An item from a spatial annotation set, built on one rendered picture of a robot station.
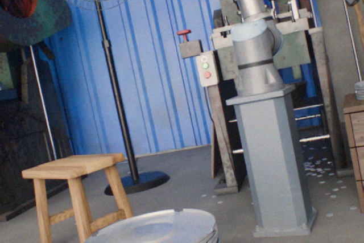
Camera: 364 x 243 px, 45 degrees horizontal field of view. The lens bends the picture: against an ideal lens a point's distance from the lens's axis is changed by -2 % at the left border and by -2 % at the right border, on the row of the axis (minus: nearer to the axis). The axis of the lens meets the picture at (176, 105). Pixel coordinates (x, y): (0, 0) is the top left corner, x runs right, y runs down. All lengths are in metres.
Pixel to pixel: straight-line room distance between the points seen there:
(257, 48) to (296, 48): 0.62
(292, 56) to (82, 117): 2.22
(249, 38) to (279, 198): 0.51
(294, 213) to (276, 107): 0.33
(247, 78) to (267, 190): 0.36
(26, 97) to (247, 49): 1.86
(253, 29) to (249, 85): 0.17
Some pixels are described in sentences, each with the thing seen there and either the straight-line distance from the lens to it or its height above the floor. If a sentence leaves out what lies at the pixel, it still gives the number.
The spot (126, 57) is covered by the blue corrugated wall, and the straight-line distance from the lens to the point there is 3.63.
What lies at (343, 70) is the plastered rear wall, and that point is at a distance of 3.44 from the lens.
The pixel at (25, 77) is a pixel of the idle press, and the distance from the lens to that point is 3.03.
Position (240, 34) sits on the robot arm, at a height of 0.64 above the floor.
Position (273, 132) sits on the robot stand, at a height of 0.33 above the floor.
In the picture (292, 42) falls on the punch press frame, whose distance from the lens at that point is 2.03.
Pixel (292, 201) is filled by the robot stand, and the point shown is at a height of 0.10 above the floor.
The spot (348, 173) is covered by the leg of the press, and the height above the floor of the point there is 0.01.
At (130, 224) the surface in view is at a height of 0.24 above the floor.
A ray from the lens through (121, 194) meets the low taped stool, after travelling 1.67.
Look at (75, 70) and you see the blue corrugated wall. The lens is 3.81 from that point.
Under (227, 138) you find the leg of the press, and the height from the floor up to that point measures 0.25.
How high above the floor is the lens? 0.54
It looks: 3 degrees down
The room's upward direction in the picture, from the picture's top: 12 degrees counter-clockwise
